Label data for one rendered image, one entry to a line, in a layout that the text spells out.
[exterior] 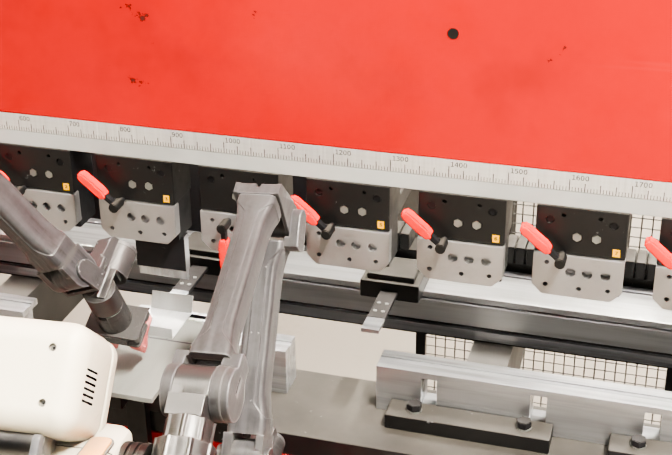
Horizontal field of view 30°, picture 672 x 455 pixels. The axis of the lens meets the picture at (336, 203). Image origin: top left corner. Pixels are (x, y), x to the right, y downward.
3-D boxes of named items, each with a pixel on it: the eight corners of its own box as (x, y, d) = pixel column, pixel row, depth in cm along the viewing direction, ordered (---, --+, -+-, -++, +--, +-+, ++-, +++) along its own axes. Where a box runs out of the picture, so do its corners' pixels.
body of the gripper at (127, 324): (98, 305, 223) (86, 283, 217) (151, 313, 220) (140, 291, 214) (86, 336, 219) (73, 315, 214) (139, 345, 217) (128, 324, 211)
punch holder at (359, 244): (306, 262, 224) (304, 178, 217) (320, 241, 231) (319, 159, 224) (388, 273, 220) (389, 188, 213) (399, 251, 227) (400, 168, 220)
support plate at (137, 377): (57, 388, 221) (57, 383, 221) (121, 314, 244) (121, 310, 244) (152, 403, 217) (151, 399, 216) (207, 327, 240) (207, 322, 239)
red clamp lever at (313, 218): (290, 197, 214) (332, 235, 215) (297, 188, 218) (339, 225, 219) (284, 204, 215) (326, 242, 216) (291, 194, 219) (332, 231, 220)
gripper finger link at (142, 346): (126, 329, 229) (112, 303, 221) (163, 335, 227) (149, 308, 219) (114, 362, 225) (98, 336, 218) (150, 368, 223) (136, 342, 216)
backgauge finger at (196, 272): (144, 305, 248) (142, 283, 246) (193, 246, 271) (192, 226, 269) (200, 313, 245) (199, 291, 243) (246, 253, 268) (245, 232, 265)
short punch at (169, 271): (138, 275, 240) (134, 230, 236) (142, 270, 242) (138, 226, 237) (187, 281, 237) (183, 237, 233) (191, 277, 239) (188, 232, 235)
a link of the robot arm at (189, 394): (161, 423, 170) (198, 427, 169) (176, 353, 175) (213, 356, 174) (181, 444, 178) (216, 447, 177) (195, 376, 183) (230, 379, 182)
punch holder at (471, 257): (416, 277, 219) (418, 191, 212) (426, 255, 226) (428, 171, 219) (501, 288, 215) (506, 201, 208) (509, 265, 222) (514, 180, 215)
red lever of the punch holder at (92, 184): (78, 172, 225) (119, 209, 225) (88, 163, 228) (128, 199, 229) (72, 179, 225) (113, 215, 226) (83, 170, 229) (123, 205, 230)
